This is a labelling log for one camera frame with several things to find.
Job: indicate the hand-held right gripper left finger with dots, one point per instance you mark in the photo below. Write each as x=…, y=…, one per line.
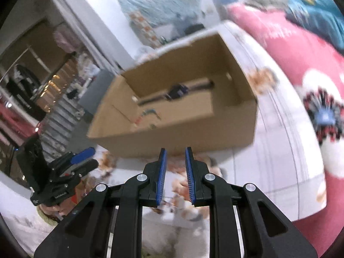
x=160, y=178

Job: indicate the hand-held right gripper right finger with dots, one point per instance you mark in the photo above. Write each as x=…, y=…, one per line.
x=189, y=178

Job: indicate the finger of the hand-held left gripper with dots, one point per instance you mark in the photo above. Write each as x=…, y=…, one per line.
x=83, y=154
x=86, y=166

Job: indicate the cardboard box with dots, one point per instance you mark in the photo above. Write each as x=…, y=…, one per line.
x=188, y=129

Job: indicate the purple black wristwatch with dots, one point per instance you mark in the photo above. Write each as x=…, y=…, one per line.
x=176, y=90

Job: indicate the floral plaid tablecloth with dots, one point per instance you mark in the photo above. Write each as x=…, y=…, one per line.
x=279, y=150

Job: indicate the orange checked cloth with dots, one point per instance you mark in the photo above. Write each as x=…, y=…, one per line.
x=143, y=29

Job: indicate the pink floral blanket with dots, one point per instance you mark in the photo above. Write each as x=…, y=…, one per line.
x=290, y=51

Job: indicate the grey green patterned blanket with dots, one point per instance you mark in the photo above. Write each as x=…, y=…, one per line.
x=264, y=1

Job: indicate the teal patterned blanket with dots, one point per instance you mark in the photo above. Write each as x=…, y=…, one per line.
x=314, y=13

